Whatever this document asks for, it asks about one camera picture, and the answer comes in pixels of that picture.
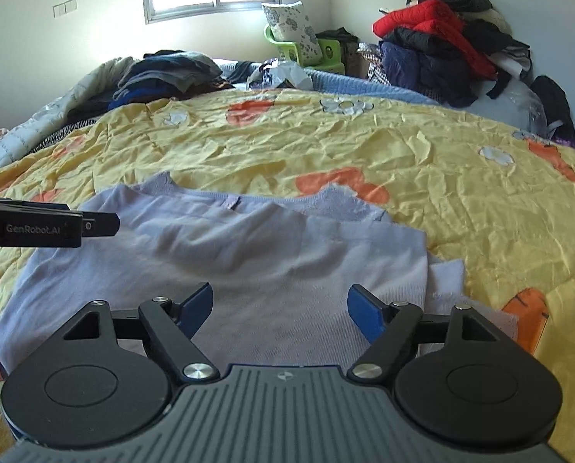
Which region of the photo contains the black cloth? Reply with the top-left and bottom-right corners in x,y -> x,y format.
316,27 -> 359,47

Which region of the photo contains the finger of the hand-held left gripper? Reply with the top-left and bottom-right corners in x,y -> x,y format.
81,212 -> 121,238

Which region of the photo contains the checked cloth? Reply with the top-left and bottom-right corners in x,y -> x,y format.
357,42 -> 390,84

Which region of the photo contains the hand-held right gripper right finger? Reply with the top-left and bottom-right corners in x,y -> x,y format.
346,284 -> 510,383

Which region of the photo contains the blue knit blanket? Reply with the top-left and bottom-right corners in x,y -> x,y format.
215,60 -> 439,105

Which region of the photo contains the clear plastic bag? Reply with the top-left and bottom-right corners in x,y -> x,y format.
475,77 -> 550,137

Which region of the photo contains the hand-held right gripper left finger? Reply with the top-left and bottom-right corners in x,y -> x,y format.
61,282 -> 221,387

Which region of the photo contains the pile of dark folded clothes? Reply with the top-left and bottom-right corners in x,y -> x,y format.
111,49 -> 236,105

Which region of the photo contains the white quilt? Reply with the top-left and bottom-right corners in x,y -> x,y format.
0,56 -> 140,180

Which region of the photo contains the black bag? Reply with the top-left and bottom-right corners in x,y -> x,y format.
528,75 -> 575,149

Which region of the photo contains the floral pillow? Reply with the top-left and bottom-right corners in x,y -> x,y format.
261,1 -> 322,66

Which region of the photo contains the green plastic chair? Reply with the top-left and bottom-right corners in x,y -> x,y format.
263,23 -> 347,76

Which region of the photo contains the lavender knit sweater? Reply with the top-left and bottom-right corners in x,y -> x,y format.
0,171 -> 521,373

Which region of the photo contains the navy jacket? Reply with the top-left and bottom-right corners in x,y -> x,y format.
379,26 -> 487,108

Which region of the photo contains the pile of red dark clothes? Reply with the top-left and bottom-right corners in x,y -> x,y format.
372,0 -> 499,81

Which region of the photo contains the white plastic bag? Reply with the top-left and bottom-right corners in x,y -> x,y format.
246,60 -> 313,92

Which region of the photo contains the yellow printed blanket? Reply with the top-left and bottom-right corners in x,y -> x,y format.
0,88 -> 575,463

